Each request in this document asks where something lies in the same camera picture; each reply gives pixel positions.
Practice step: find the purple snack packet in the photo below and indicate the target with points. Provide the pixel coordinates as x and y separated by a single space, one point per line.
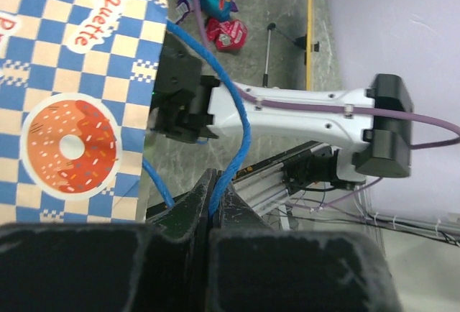
182 10

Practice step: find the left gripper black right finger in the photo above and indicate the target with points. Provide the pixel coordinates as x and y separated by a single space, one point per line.
253 267

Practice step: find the aluminium frame rail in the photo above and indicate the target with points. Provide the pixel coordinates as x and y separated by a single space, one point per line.
255 191

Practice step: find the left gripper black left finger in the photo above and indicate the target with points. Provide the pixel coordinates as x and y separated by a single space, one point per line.
157 265

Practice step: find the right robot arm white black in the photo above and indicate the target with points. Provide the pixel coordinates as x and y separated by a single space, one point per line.
357 123

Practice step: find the small red snack packet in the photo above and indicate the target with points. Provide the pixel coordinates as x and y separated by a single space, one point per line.
228 36

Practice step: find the checkered paper bag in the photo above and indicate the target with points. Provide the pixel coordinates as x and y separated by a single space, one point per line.
76 82

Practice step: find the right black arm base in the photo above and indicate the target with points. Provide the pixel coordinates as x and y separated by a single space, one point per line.
312 171

